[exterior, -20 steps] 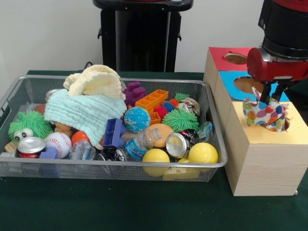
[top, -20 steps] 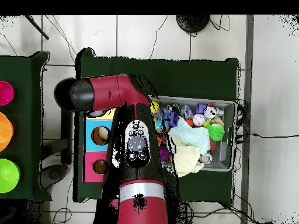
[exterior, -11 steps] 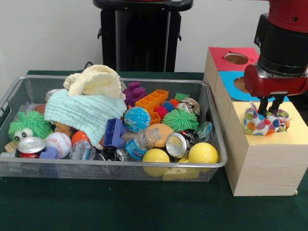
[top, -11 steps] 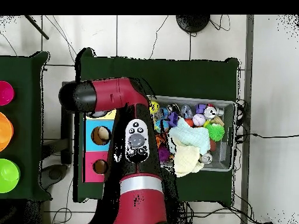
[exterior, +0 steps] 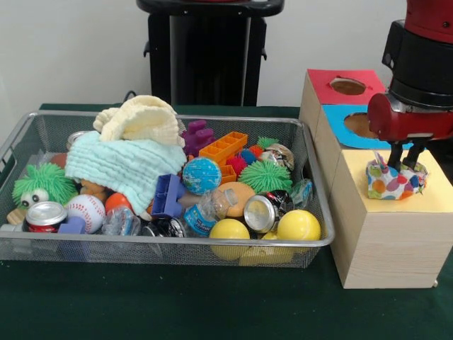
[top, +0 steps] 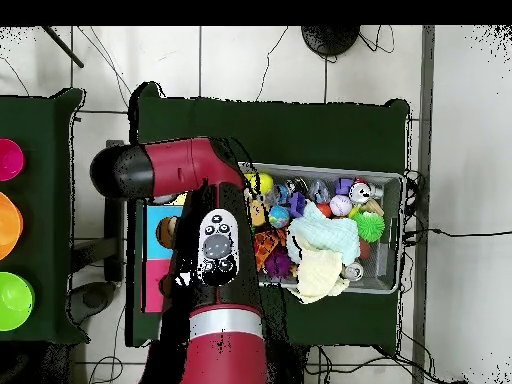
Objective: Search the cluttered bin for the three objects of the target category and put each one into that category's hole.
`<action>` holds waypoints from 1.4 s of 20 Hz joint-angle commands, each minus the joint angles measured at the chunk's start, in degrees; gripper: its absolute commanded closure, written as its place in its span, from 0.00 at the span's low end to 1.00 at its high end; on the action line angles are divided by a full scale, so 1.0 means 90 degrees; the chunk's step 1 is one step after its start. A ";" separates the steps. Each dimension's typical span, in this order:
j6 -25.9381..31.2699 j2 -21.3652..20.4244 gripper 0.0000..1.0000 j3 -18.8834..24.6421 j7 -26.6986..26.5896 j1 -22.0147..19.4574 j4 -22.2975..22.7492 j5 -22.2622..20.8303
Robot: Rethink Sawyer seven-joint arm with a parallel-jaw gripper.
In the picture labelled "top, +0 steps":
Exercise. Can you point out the mint green cloth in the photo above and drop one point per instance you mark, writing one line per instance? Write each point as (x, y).
(332, 236)

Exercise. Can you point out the cream cloth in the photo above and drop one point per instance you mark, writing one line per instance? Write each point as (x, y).
(320, 276)

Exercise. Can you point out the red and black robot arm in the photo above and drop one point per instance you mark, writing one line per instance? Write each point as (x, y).
(180, 164)

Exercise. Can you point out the wooden three-hole box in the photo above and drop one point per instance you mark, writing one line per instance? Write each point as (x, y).
(154, 248)

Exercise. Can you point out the silver mesh bin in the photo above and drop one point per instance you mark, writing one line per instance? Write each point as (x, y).
(380, 280)

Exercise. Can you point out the blue globe ball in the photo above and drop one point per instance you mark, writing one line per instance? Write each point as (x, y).
(278, 216)

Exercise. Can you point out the yellow ball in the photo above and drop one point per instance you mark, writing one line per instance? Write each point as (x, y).
(264, 183)

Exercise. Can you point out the orange building block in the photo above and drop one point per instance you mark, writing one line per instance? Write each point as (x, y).
(266, 244)

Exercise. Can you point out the purple spiky toy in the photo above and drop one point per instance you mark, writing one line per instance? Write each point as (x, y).
(278, 263)

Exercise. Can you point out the dark green table cloth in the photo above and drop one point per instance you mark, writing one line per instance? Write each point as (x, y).
(280, 132)

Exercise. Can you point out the white baseball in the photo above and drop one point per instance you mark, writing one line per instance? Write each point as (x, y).
(340, 205)

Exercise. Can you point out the silver red soda can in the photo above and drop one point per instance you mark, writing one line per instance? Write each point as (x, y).
(360, 192)

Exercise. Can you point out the green spiky ball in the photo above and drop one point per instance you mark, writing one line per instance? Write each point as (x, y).
(368, 226)

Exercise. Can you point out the gold soda can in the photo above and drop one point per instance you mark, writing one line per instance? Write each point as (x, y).
(354, 271)

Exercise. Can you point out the black upright panel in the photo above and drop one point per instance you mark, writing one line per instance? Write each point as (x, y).
(115, 248)

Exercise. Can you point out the grey stand foot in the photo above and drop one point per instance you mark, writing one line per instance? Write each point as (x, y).
(92, 300)

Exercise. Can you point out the black round stand base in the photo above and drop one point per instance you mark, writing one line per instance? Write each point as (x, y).
(330, 40)

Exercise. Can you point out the dark green side-table cloth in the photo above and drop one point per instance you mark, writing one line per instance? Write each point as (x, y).
(40, 120)

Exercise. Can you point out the orange bowl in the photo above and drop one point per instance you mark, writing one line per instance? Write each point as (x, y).
(8, 226)

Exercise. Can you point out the pink bowl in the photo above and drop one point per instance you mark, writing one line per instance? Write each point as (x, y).
(10, 160)

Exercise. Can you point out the black rod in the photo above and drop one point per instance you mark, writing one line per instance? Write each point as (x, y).
(64, 48)

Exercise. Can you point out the green bowl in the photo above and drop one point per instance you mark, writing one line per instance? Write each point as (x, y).
(14, 302)

